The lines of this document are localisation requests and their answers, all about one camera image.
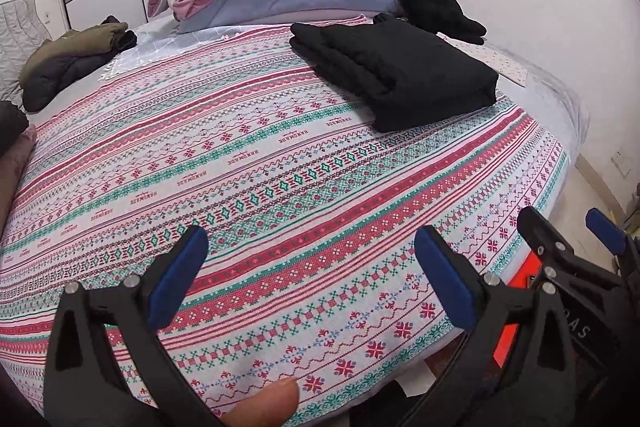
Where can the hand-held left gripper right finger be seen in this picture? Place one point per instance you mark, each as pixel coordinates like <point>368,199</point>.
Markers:
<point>445,277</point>

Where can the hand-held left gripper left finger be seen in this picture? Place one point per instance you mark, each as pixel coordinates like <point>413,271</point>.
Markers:
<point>175,277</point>

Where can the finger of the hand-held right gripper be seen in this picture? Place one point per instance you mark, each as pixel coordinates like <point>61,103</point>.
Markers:
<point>605,227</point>
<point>542,232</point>

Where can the black coat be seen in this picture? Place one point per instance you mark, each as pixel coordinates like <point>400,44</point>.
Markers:
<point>395,72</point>

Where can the person's left hand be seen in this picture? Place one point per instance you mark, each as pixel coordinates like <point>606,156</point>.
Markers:
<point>275,402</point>

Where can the orange object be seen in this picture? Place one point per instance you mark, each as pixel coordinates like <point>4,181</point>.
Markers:
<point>520,287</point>

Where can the red green patterned bed cover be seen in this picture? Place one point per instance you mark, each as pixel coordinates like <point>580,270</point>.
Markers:
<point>250,187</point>

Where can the grey bed sheet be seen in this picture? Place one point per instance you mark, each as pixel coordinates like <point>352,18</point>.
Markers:
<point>555,97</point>

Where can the white dotted cloth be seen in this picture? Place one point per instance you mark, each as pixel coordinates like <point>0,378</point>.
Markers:
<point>500,62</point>

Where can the pink folded garment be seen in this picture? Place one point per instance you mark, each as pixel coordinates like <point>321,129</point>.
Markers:
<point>17,157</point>

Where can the dark grey folded sweater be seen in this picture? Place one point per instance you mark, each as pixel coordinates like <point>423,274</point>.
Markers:
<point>10,127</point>

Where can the dark puffer jacket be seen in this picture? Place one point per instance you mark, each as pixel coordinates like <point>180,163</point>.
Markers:
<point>55,77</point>

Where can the small black garment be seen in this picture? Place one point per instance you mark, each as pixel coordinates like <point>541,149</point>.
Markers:
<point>435,7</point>

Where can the blue folded blanket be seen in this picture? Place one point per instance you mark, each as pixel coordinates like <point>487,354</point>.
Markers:
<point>300,2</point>

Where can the wall socket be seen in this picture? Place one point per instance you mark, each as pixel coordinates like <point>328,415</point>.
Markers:
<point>621,163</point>

